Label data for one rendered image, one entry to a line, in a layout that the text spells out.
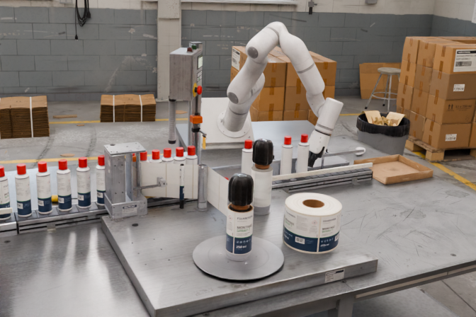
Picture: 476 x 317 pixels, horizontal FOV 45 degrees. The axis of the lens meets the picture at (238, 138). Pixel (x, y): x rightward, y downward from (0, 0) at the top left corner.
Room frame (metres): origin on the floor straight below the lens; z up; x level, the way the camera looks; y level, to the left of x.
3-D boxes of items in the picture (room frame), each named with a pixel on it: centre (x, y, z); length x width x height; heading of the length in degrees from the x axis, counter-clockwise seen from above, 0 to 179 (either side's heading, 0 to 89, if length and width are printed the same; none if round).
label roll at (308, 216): (1.90, -0.28, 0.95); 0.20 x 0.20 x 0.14
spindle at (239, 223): (1.74, -0.02, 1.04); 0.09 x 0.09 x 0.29
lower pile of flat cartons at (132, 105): (6.71, 1.34, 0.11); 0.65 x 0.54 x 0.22; 102
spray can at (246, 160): (2.43, -0.05, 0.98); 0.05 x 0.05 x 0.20
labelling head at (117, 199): (2.09, 0.43, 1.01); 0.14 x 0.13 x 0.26; 116
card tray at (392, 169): (2.80, -0.80, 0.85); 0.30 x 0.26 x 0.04; 116
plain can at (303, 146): (2.55, -0.31, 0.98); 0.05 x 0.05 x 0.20
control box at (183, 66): (2.38, 0.23, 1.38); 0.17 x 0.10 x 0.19; 171
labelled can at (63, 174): (2.07, 0.67, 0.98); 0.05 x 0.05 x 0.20
